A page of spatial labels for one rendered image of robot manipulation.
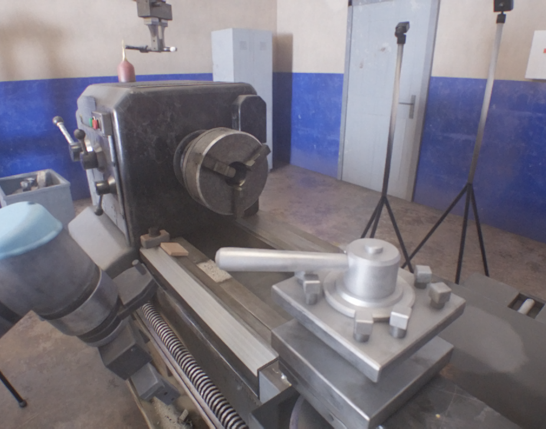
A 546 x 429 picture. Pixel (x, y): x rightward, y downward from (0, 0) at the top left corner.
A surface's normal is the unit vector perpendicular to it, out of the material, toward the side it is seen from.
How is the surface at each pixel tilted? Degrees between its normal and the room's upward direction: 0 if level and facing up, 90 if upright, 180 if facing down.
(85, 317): 97
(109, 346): 25
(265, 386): 90
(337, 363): 0
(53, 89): 90
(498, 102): 90
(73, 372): 0
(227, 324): 36
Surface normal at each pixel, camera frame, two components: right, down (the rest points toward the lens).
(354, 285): -0.74, 0.26
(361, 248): 0.00, -0.92
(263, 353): -0.46, -0.61
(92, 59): 0.62, 0.30
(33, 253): 0.80, 0.22
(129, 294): -0.26, -0.71
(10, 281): 0.63, -0.05
